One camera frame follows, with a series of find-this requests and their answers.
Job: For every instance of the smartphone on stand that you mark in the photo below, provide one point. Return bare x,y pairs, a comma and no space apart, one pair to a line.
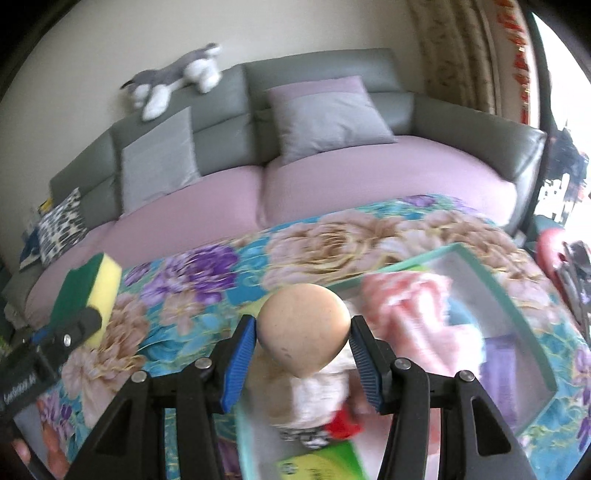
577,277

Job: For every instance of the red scrunchie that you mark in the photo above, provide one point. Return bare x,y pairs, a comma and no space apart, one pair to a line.
344,422

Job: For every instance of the red plastic stool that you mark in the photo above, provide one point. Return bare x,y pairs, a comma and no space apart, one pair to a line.
549,249

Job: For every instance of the green tissue pack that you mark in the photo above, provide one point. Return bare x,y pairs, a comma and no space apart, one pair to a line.
323,461

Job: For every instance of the yellow green sponge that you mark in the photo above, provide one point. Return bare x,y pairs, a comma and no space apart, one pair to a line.
78,286

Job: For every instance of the black white patterned cushion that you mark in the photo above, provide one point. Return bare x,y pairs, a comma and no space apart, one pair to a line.
60,226

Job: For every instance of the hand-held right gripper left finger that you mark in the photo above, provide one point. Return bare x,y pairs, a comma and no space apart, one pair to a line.
238,364

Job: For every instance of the blue patterned cushion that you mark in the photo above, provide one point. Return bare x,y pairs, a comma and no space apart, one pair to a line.
30,251

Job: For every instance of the black white leopard scrunchie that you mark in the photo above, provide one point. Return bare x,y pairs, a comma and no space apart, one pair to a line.
309,438

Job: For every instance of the person's left hand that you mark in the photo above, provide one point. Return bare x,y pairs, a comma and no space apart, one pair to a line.
21,451

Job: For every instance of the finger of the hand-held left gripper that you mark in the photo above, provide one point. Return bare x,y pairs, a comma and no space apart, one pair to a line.
74,330

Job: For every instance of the lilac sofa seat cover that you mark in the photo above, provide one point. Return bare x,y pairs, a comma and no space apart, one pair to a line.
184,207
369,170

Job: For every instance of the beige patterned curtain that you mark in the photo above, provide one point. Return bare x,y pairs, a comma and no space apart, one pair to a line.
452,55

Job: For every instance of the grey white plush dog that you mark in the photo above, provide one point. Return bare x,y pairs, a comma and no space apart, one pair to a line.
194,69

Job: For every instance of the teal cardboard box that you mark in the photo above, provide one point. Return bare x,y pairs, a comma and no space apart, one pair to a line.
466,277

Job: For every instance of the grey and lilac cushion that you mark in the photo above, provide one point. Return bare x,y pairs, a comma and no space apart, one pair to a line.
328,120

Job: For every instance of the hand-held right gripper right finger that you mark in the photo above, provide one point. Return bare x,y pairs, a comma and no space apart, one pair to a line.
364,364

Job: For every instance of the plain grey cushion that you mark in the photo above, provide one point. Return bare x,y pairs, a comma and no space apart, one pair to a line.
157,161

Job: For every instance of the grey sofa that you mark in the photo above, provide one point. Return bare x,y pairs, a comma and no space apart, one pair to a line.
323,67

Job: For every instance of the floral blanket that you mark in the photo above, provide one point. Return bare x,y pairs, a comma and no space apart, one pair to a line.
207,286

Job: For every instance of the pink chevron cloth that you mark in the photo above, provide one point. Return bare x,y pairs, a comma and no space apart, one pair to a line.
415,314

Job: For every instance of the dark window frame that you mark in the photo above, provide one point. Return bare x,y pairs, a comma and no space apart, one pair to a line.
542,69

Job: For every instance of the purple packet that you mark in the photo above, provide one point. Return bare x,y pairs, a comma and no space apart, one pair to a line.
501,369

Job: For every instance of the beige makeup sponge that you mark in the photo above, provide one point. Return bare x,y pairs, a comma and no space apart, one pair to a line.
300,327

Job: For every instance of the red hanging decoration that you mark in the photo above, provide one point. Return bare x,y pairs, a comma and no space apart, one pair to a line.
521,60

